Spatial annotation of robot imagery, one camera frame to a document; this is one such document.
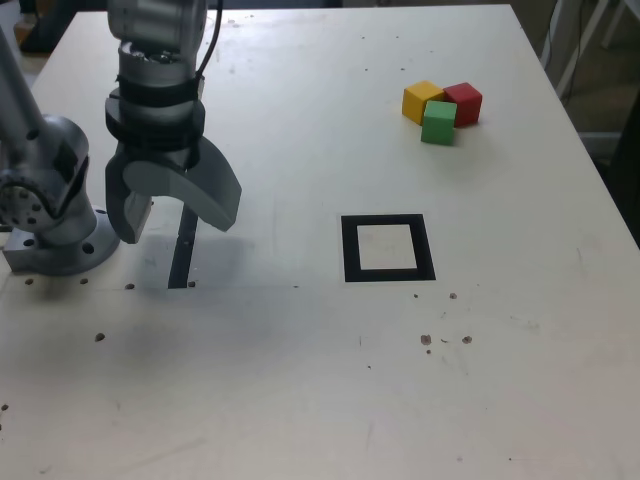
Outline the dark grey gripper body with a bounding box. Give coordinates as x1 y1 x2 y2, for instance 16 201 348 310
117 142 202 174

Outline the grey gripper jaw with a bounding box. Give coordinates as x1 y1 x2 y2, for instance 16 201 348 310
123 138 243 234
104 143 154 246

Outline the yellow cube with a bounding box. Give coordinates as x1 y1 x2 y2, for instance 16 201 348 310
402 79 446 125

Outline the green cube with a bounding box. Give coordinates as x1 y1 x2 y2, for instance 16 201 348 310
420 99 459 147

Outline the red cube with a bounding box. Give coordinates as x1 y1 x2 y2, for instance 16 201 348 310
442 82 484 128

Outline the black tape square outline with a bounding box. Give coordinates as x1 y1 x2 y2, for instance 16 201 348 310
340 213 437 284

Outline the black tape strip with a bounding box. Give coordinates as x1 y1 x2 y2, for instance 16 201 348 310
167 202 200 290

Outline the brown cardboard box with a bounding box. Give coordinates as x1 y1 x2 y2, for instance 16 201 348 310
13 19 35 51

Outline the white metal frame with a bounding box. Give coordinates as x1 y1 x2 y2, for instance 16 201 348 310
553 0 640 99

